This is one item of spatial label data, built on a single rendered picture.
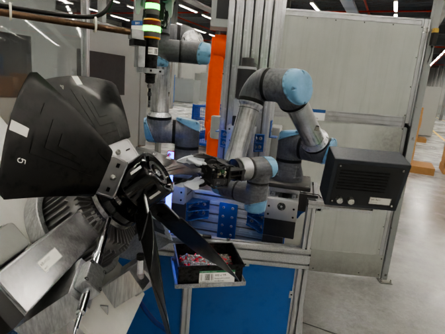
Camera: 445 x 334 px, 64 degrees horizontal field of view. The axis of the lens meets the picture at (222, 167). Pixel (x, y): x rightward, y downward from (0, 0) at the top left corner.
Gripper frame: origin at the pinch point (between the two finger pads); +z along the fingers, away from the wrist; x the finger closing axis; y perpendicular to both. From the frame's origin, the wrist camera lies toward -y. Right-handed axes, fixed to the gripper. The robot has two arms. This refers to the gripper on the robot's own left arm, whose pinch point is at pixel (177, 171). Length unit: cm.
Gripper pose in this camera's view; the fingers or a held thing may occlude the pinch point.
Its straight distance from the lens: 106.8
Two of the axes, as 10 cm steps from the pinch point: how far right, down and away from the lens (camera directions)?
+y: 5.5, 3.3, -7.7
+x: -1.4, 9.4, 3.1
